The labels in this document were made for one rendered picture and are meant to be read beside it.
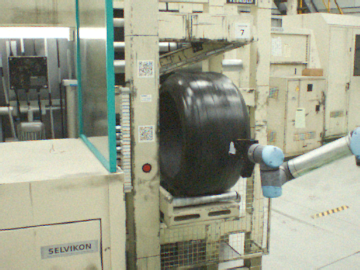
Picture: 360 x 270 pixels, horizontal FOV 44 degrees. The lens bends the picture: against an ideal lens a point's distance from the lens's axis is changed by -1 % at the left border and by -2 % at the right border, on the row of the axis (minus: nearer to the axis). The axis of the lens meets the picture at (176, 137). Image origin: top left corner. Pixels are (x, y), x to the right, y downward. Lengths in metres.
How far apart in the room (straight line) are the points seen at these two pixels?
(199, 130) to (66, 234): 0.88
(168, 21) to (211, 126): 0.66
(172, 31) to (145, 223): 0.96
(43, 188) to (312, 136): 6.24
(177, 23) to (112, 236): 1.36
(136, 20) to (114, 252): 1.09
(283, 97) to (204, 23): 4.37
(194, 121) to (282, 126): 4.85
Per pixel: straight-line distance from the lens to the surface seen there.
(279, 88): 6.71
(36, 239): 1.22
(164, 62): 2.45
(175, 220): 2.12
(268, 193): 1.70
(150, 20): 2.02
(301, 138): 7.00
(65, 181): 1.18
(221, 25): 2.44
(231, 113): 1.98
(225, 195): 2.18
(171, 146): 2.46
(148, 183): 2.10
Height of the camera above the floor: 1.58
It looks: 11 degrees down
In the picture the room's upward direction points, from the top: straight up
